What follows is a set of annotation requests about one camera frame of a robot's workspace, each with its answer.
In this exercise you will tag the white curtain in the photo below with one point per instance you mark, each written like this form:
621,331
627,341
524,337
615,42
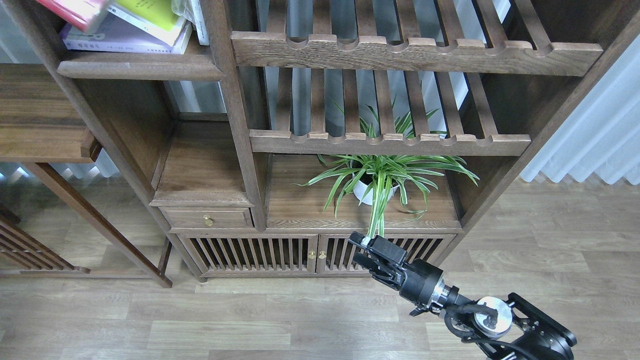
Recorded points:
602,135

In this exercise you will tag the dark wooden bookshelf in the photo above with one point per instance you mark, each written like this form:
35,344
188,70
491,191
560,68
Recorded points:
238,123

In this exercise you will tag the red paperback book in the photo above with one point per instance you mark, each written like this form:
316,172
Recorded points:
85,15

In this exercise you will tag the wooden side table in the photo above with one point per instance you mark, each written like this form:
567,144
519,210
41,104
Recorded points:
40,127

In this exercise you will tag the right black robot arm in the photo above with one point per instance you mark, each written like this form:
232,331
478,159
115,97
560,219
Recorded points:
504,330

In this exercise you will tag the white object on upper shelf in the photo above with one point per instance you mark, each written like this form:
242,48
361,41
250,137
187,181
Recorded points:
193,12

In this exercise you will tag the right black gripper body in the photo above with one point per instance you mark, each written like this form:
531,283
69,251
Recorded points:
419,282

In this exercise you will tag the green spider plant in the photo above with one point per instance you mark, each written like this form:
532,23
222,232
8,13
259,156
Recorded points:
404,169

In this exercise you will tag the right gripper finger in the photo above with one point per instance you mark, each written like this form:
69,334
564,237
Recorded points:
361,241
373,266

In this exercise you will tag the yellow green paperback book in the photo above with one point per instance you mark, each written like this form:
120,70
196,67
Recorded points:
155,17

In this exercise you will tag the white plant pot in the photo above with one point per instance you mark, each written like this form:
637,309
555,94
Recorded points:
368,178

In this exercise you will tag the white lavender paperback book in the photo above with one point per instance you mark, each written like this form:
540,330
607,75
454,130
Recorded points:
116,35

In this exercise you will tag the right slatted cabinet door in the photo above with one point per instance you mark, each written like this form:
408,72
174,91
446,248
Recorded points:
334,254

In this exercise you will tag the small wooden drawer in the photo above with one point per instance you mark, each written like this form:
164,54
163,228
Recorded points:
208,217

